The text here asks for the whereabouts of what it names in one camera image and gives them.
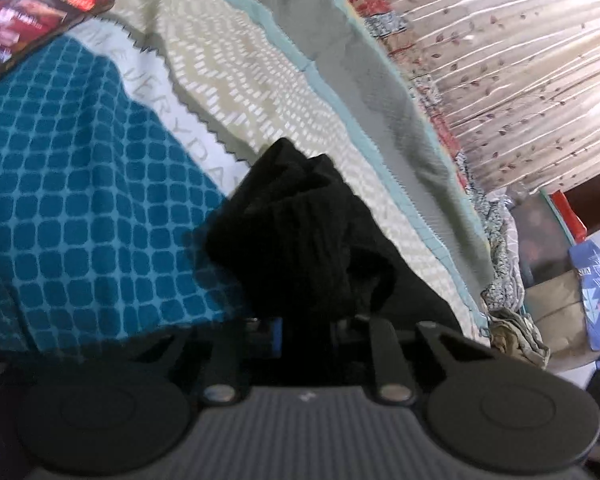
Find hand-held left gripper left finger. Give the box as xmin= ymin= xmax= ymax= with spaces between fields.
xmin=130 ymin=316 xmax=284 ymax=406

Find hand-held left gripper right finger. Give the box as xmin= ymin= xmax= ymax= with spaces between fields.
xmin=332 ymin=314 xmax=501 ymax=405

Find black pants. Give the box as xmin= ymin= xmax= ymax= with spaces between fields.
xmin=205 ymin=137 xmax=463 ymax=342

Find beige crumpled cloth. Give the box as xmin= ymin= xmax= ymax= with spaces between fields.
xmin=489 ymin=306 xmax=552 ymax=370

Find blue white floral cloth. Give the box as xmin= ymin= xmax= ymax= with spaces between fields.
xmin=467 ymin=192 xmax=528 ymax=323

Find beige cushion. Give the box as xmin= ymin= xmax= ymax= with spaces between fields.
xmin=524 ymin=271 xmax=600 ymax=367

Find blue white plastic bag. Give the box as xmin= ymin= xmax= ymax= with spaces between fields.
xmin=568 ymin=239 xmax=600 ymax=352

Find grey teal-edged blanket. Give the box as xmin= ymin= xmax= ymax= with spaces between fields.
xmin=317 ymin=0 xmax=483 ymax=203

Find beige leaf print curtain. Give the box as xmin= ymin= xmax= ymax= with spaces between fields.
xmin=357 ymin=0 xmax=600 ymax=197

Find black smartphone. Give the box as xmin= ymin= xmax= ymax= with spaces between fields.
xmin=0 ymin=0 xmax=117 ymax=93

